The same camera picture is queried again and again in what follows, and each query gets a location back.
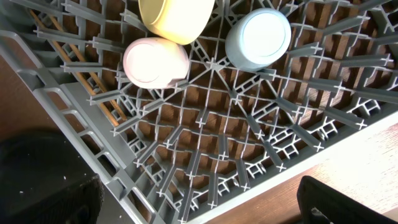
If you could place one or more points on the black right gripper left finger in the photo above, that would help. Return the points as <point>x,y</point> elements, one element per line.
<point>78,203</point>

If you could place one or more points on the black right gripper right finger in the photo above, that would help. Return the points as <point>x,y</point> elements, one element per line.
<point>319,203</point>

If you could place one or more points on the pink cup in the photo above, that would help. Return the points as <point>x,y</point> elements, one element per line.
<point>155,63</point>

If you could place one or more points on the blue cup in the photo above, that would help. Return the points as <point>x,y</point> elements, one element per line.
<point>257,40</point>

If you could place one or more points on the yellow bowl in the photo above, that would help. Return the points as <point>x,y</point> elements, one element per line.
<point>180,21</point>

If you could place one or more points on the grey dishwasher rack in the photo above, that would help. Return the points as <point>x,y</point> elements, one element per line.
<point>222,144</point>

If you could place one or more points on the round black serving tray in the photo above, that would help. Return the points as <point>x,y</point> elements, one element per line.
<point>34,166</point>

